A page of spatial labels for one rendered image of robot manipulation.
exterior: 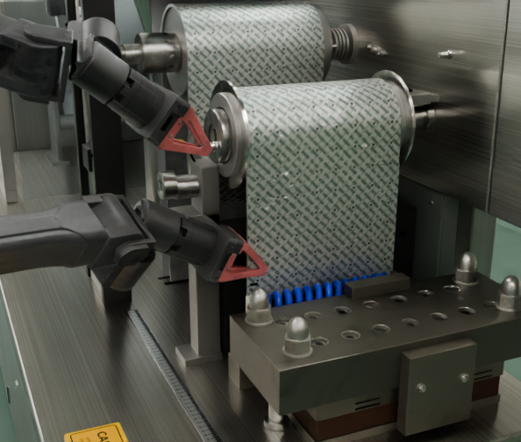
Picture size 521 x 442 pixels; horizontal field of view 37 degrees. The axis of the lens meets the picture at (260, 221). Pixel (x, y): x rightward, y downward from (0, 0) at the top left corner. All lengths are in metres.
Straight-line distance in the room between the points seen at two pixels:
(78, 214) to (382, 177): 0.45
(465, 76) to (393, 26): 0.20
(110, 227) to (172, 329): 0.43
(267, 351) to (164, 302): 0.47
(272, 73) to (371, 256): 0.34
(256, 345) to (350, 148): 0.31
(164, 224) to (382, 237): 0.35
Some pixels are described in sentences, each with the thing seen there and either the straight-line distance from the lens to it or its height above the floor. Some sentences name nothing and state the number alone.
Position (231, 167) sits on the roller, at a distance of 1.03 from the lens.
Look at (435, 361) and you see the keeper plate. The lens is 0.99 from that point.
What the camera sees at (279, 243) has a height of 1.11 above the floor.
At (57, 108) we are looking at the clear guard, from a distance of 1.99.
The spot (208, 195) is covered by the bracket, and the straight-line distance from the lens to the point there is 1.08.
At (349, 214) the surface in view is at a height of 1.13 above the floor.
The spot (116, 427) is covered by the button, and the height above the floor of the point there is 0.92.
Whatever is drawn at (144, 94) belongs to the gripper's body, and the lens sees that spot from 0.96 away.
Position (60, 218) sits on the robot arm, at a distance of 0.87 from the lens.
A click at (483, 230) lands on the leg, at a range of 1.44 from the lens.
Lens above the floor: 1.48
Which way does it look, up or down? 19 degrees down
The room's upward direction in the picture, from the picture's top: straight up
